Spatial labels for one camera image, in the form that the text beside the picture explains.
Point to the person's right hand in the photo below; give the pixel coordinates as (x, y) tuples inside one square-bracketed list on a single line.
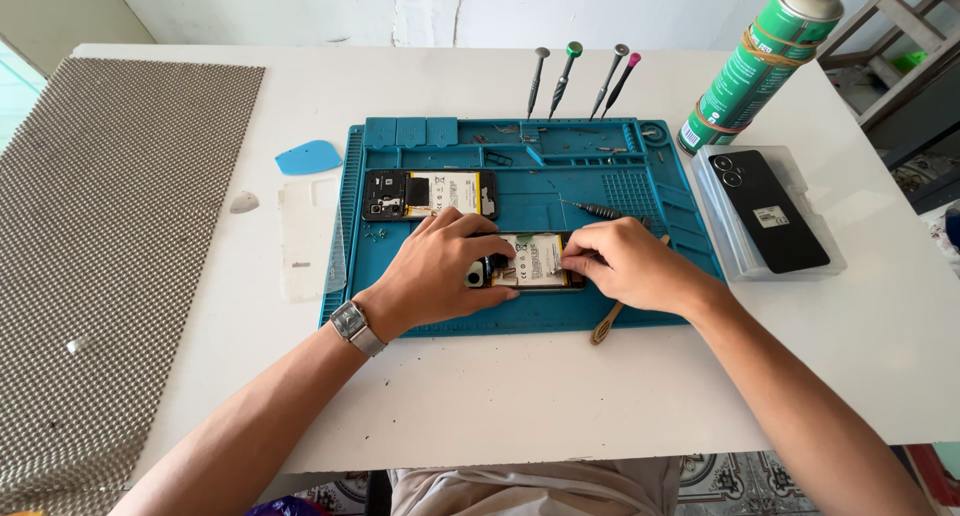
[(637, 272)]

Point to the person's left hand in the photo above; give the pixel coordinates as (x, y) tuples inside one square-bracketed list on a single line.
[(427, 276)]

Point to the phone with green tab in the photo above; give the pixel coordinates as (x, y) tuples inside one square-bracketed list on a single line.
[(532, 261)]

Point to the bamboo toothbrush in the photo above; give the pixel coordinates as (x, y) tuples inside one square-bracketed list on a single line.
[(606, 325)]

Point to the small metal screws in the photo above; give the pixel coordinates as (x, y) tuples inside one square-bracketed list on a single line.
[(377, 235)]

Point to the black grip precision screwdriver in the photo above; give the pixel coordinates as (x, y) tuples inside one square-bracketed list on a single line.
[(600, 211)]

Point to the opened black phone with battery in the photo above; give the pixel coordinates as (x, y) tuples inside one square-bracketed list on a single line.
[(450, 193)]

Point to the silver wristwatch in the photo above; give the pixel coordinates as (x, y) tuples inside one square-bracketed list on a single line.
[(352, 326)]

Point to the clear plastic scraper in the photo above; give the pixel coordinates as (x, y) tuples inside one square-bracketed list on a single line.
[(337, 261)]

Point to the clear plastic box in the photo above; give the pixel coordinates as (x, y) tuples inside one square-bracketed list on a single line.
[(712, 201)]

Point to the blue silicone repair mat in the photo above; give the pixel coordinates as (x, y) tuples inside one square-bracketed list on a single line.
[(525, 193)]

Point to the clear phone case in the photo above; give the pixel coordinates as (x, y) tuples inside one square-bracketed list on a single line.
[(304, 238)]

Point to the black sim tray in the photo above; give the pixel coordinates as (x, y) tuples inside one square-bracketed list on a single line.
[(499, 158)]

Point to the black phone back cover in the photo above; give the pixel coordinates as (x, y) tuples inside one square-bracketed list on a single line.
[(769, 212)]

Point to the small blue spudger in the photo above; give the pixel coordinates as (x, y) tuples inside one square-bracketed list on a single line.
[(534, 155)]

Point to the blue plastic pry card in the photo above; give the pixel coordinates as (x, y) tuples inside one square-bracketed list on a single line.
[(307, 159)]

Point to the pink cap precision screwdriver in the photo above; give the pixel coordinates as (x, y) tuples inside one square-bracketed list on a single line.
[(621, 82)]

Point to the grey cap precision screwdriver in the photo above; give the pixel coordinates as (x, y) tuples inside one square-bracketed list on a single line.
[(536, 81), (609, 77)]

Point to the grey triangular pick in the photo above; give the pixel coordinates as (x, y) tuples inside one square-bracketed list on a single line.
[(244, 203)]

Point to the green cap precision screwdriver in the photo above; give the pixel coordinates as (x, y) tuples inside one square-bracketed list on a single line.
[(564, 77)]

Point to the beige trousers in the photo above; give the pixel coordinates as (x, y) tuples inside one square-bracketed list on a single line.
[(532, 490)]

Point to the green spray can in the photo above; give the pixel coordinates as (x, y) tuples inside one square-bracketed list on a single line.
[(757, 66)]

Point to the purple bag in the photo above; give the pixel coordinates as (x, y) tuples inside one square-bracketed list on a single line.
[(285, 507)]

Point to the grey woven anti-slip mat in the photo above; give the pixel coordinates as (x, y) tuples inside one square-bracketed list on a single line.
[(97, 238)]

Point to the red plastic object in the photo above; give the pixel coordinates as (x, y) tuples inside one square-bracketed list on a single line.
[(934, 475)]

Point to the wooden chair frame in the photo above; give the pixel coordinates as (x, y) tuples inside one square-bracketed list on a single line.
[(900, 58)]

